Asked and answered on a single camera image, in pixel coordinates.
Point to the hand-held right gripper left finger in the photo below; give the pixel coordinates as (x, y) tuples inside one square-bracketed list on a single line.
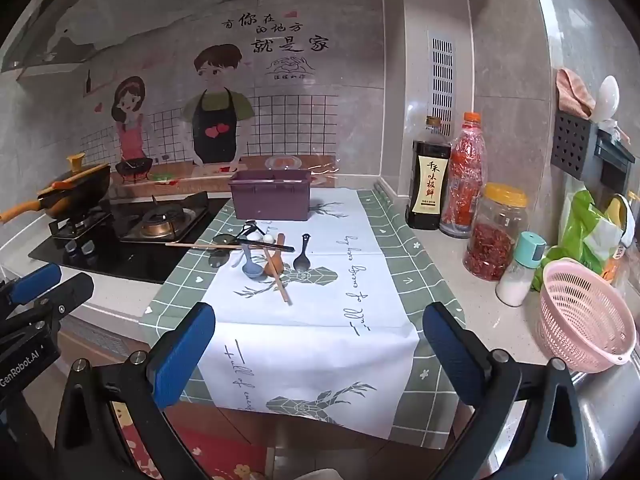
[(185, 350)]

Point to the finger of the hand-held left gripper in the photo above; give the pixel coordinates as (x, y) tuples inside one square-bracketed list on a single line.
[(35, 280), (70, 292)]

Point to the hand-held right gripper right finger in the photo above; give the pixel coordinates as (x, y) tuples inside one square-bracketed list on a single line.
[(450, 355)]

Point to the blue plastic spoon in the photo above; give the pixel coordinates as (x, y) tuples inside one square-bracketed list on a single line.
[(252, 270)]

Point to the brown wooden spoon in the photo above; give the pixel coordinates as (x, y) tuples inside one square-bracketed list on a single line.
[(276, 260)]

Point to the purple plastic utensil container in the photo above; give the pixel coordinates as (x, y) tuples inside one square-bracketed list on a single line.
[(270, 200)]

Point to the black gas stove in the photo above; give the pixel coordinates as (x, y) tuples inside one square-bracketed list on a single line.
[(100, 260)]

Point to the teal cap salt shaker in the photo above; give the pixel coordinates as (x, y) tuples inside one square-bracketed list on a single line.
[(515, 285)]

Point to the red floral floor mat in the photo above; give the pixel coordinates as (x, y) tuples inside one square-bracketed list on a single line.
[(210, 455)]

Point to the yellow lid dried chili jar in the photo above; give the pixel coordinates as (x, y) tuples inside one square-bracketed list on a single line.
[(492, 245)]

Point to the wok lid yellow knob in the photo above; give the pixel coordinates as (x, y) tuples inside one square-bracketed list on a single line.
[(76, 162)]

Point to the green white deer tablecloth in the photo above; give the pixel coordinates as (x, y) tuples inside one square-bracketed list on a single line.
[(310, 340)]

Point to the pink plastic colander basket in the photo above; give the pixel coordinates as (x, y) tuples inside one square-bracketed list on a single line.
[(585, 320)]

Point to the stainless steel sink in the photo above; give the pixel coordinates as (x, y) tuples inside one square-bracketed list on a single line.
[(605, 410)]

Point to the plastic bottle of red chilies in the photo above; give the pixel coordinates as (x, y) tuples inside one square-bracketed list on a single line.
[(465, 185)]

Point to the dark soy sauce bottle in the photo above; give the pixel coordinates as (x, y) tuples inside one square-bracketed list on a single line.
[(427, 185)]

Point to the green plastic bag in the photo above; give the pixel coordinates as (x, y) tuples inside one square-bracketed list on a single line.
[(580, 240)]

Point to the range hood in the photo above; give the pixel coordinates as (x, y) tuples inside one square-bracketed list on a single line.
[(50, 35)]

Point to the white vent grille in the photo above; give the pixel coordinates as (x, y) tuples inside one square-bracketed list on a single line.
[(442, 85)]

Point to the pink cloth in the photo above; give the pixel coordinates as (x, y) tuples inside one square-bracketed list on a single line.
[(575, 92)]

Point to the white ladle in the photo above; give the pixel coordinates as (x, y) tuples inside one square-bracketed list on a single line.
[(607, 95)]

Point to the grey wall rack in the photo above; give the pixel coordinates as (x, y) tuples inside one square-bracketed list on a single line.
[(575, 145)]

